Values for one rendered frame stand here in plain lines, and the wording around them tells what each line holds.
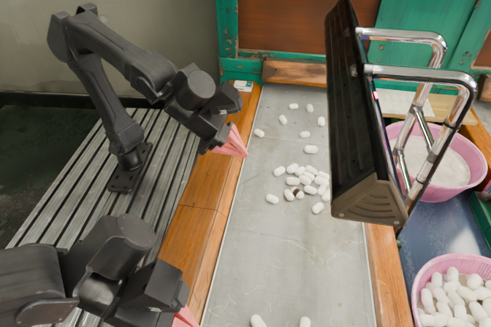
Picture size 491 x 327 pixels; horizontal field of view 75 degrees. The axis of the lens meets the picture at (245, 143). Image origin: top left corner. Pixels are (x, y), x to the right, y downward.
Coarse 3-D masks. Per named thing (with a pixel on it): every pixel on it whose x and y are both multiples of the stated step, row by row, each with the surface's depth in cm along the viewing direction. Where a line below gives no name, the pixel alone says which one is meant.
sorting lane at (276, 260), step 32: (288, 96) 111; (320, 96) 111; (256, 128) 97; (288, 128) 97; (320, 128) 97; (256, 160) 87; (288, 160) 87; (320, 160) 87; (256, 192) 78; (256, 224) 71; (288, 224) 71; (320, 224) 71; (352, 224) 71; (224, 256) 65; (256, 256) 65; (288, 256) 65; (320, 256) 65; (352, 256) 65; (224, 288) 60; (256, 288) 60; (288, 288) 60; (320, 288) 60; (352, 288) 60; (224, 320) 56; (288, 320) 56; (320, 320) 56; (352, 320) 56
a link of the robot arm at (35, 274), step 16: (0, 256) 34; (16, 256) 35; (32, 256) 36; (48, 256) 37; (0, 272) 33; (16, 272) 34; (32, 272) 34; (48, 272) 35; (0, 288) 32; (16, 288) 32; (32, 288) 33; (48, 288) 34; (0, 304) 31; (16, 304) 32; (0, 320) 32
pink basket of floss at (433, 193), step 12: (396, 132) 96; (420, 132) 96; (432, 132) 95; (468, 144) 88; (480, 156) 84; (480, 168) 82; (480, 180) 77; (432, 192) 79; (444, 192) 78; (456, 192) 79
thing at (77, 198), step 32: (96, 128) 109; (160, 128) 109; (96, 160) 97; (160, 160) 97; (192, 160) 97; (64, 192) 87; (96, 192) 87; (160, 192) 87; (32, 224) 81; (64, 224) 79; (160, 224) 79; (64, 320) 62; (96, 320) 62
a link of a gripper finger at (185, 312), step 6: (186, 306) 45; (162, 312) 42; (180, 312) 44; (186, 312) 45; (162, 318) 42; (168, 318) 42; (180, 318) 45; (186, 318) 45; (192, 318) 46; (156, 324) 41; (162, 324) 41; (168, 324) 42; (192, 324) 45
